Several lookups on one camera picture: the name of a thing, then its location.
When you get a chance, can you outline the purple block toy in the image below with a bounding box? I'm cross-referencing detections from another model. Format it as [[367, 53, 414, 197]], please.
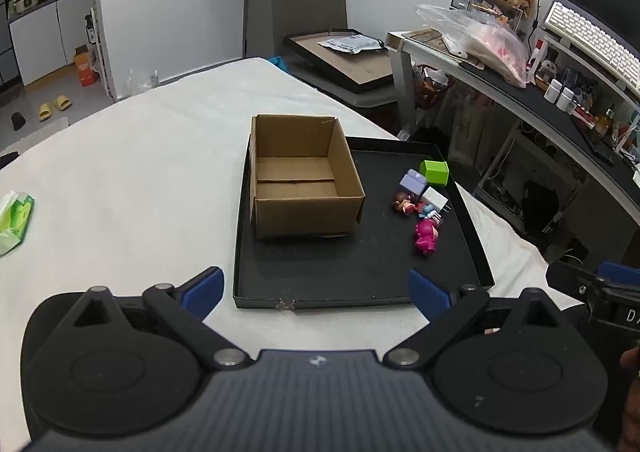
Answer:
[[399, 169, 428, 198]]

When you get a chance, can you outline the black phone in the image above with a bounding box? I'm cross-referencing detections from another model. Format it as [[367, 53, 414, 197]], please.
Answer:
[[582, 129, 616, 166]]

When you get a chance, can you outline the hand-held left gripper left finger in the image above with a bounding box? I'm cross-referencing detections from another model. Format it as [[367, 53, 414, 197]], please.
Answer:
[[74, 266, 252, 371]]

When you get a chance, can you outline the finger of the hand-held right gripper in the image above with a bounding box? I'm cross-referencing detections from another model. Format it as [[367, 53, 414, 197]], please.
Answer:
[[597, 261, 640, 287], [545, 262, 602, 304]]

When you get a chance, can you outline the clear plastic bag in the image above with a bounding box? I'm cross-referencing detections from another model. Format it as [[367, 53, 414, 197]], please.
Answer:
[[415, 3, 531, 89]]

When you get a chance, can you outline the pink toy figure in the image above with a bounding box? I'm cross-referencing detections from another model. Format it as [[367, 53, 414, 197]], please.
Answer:
[[412, 219, 442, 256]]

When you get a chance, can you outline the brown cardboard box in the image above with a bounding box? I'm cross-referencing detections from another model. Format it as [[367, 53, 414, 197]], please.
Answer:
[[248, 114, 367, 240]]

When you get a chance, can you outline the brown-haired doll figure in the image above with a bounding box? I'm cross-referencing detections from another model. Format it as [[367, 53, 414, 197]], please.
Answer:
[[391, 191, 426, 218]]

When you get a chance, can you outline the white narrow rack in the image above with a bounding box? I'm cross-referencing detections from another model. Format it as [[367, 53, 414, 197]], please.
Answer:
[[84, 0, 119, 100]]

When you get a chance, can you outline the white cabinet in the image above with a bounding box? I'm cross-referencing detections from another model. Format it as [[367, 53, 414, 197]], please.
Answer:
[[7, 0, 102, 89]]

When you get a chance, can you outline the black shallow tray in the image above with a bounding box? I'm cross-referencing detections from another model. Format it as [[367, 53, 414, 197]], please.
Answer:
[[233, 136, 496, 311]]

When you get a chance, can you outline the white keyboard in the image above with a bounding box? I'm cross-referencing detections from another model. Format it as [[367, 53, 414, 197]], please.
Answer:
[[543, 1, 640, 99]]

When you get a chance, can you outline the red mesh basket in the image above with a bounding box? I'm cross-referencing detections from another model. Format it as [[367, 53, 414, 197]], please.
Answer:
[[414, 64, 457, 109]]

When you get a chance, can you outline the white charger plug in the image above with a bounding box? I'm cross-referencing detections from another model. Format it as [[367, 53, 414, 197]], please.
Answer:
[[420, 186, 454, 214]]

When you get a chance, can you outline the black shallow box lid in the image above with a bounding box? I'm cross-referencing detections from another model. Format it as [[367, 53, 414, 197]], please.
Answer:
[[283, 28, 402, 94]]

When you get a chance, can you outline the green tissue pack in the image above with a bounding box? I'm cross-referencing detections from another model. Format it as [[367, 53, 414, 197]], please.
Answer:
[[0, 190, 36, 257]]

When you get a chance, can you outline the crumpled clear plastic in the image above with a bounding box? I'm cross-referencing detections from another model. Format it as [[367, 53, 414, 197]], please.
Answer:
[[122, 68, 162, 96]]

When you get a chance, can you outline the green cube toy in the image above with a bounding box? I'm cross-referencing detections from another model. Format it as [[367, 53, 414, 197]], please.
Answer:
[[419, 160, 451, 186]]

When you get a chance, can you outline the person's right hand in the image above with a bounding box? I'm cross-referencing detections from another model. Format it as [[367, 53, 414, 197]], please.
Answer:
[[619, 346, 640, 433]]

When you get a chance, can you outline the orange cardboard box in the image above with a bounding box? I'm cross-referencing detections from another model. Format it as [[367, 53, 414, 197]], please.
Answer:
[[73, 46, 100, 86]]

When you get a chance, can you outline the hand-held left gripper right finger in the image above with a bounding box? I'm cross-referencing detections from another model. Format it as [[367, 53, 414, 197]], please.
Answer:
[[382, 268, 564, 370]]

